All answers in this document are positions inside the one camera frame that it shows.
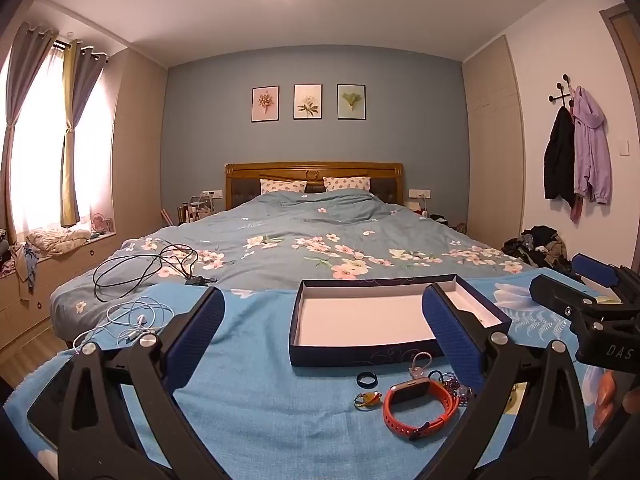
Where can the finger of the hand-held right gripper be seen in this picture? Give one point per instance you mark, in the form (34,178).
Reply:
(595,269)
(557,299)

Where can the framed white flower picture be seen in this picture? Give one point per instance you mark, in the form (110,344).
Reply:
(307,102)

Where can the purple jacket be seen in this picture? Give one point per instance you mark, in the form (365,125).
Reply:
(592,150)

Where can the black wall coat rack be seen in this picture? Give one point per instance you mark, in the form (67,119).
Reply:
(564,91)

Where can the dark blue shallow box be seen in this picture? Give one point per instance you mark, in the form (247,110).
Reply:
(350,315)

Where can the wooden door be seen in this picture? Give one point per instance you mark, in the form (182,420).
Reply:
(627,50)

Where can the person's right hand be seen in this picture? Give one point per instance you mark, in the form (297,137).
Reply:
(607,400)

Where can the patterned pillow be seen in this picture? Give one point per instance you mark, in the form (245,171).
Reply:
(347,184)
(282,186)

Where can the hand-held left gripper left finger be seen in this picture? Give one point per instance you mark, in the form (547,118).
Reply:
(200,330)

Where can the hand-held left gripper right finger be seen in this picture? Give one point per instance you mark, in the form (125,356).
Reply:
(450,330)

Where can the beige wardrobe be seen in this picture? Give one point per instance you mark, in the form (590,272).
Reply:
(142,150)
(492,150)

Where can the grey and yellow curtain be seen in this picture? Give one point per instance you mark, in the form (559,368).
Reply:
(80,90)
(25,75)

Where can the black smartphone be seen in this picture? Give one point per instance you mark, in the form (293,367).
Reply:
(45,400)

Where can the wooden bed headboard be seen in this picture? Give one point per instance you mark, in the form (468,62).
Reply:
(280,170)

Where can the blue floral blanket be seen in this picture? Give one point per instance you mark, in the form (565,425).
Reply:
(250,385)

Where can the blue hanging cloth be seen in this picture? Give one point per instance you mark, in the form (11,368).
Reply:
(27,262)

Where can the white wall socket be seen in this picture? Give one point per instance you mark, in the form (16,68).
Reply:
(212,194)
(420,193)

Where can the window seat drawer cabinet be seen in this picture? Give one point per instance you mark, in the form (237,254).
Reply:
(65,280)

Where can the pile of dark clothes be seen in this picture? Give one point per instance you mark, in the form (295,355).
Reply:
(542,247)

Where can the framed green leaf picture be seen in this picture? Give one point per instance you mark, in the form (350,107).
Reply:
(351,102)

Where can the grey-blue floral duvet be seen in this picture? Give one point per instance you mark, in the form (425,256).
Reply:
(300,230)

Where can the black jacket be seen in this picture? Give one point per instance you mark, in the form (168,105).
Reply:
(559,160)

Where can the nightstand clutter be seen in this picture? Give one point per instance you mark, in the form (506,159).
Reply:
(192,210)
(435,217)

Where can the orange smartwatch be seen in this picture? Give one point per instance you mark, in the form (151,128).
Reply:
(415,389)

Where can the framed pink flower picture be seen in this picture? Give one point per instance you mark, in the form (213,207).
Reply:
(265,104)

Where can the white light switch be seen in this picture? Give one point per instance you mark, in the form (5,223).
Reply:
(623,148)

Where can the pink loop charm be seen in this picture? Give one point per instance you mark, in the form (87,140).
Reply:
(414,371)

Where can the small pink fan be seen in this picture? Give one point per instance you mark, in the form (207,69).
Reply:
(99,222)

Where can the folded cream blanket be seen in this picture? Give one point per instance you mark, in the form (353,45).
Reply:
(57,240)

